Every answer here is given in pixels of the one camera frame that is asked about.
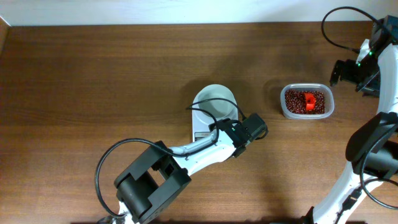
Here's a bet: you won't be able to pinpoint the white round bowl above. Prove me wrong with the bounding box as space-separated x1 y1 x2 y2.
193 84 238 119

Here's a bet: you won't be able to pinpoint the red plastic measuring scoop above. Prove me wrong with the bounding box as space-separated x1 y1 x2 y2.
304 93 316 111

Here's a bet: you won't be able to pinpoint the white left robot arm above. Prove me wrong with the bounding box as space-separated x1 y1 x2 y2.
114 118 262 223

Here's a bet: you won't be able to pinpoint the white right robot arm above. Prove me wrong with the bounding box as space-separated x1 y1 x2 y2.
300 16 397 223

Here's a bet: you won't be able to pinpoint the white digital kitchen scale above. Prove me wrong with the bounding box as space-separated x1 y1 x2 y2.
192 100 238 141

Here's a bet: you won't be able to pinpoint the red beans in container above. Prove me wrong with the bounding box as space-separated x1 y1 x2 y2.
284 89 325 114

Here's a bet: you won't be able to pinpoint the clear plastic bean container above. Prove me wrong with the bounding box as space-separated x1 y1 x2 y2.
280 83 335 119

